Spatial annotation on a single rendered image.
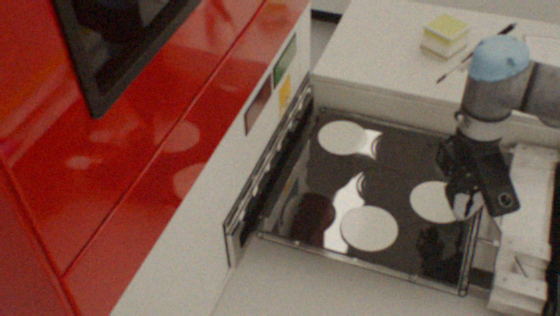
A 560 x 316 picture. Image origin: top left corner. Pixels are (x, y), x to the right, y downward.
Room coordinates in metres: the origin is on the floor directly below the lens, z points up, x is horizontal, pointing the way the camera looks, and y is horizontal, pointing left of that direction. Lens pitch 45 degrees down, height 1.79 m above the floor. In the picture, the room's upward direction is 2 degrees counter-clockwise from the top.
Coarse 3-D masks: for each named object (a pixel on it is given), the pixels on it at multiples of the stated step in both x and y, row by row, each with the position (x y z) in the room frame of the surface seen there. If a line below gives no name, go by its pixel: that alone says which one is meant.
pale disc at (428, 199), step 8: (424, 184) 0.79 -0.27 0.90; (432, 184) 0.79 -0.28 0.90; (440, 184) 0.79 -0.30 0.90; (416, 192) 0.78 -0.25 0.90; (424, 192) 0.77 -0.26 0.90; (432, 192) 0.77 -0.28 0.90; (440, 192) 0.77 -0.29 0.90; (416, 200) 0.76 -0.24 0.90; (424, 200) 0.75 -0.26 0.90; (432, 200) 0.75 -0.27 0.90; (440, 200) 0.75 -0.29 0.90; (416, 208) 0.74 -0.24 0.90; (424, 208) 0.74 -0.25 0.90; (432, 208) 0.73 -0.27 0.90; (440, 208) 0.73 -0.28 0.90; (448, 208) 0.73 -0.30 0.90; (424, 216) 0.72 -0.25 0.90; (432, 216) 0.72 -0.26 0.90; (440, 216) 0.72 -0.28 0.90; (448, 216) 0.71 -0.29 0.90
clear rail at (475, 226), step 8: (480, 208) 0.73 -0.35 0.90; (480, 216) 0.71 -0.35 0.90; (472, 224) 0.70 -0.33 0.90; (480, 224) 0.70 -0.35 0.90; (472, 232) 0.68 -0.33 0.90; (472, 240) 0.66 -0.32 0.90; (472, 248) 0.64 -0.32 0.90; (472, 256) 0.63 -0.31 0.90; (464, 264) 0.61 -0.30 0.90; (472, 264) 0.61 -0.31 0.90; (464, 272) 0.59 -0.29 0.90; (464, 280) 0.58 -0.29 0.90; (464, 288) 0.56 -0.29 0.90; (464, 296) 0.55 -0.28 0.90
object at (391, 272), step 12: (276, 240) 0.67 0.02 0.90; (288, 240) 0.67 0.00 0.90; (312, 252) 0.65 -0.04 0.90; (324, 252) 0.64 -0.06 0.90; (336, 252) 0.64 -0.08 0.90; (348, 264) 0.62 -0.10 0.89; (360, 264) 0.62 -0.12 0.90; (372, 264) 0.61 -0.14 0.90; (396, 276) 0.59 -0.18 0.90; (408, 276) 0.59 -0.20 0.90; (432, 288) 0.57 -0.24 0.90; (444, 288) 0.56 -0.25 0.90; (456, 288) 0.56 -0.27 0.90
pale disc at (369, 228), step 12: (348, 216) 0.72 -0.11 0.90; (360, 216) 0.72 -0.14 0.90; (372, 216) 0.72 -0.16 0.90; (384, 216) 0.72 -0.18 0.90; (348, 228) 0.70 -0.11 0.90; (360, 228) 0.69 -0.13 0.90; (372, 228) 0.69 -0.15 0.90; (384, 228) 0.69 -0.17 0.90; (396, 228) 0.69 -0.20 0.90; (348, 240) 0.67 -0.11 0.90; (360, 240) 0.67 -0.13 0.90; (372, 240) 0.67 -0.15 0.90; (384, 240) 0.67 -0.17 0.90
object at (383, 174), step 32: (320, 128) 0.96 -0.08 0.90; (384, 128) 0.96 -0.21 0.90; (320, 160) 0.87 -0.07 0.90; (352, 160) 0.87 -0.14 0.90; (384, 160) 0.86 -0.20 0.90; (416, 160) 0.86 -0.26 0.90; (288, 192) 0.79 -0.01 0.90; (320, 192) 0.78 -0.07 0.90; (352, 192) 0.78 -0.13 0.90; (384, 192) 0.78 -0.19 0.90; (288, 224) 0.71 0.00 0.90; (320, 224) 0.71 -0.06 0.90; (416, 224) 0.70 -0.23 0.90; (448, 224) 0.70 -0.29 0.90; (352, 256) 0.64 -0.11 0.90; (384, 256) 0.63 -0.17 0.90; (416, 256) 0.63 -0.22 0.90; (448, 256) 0.63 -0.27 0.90
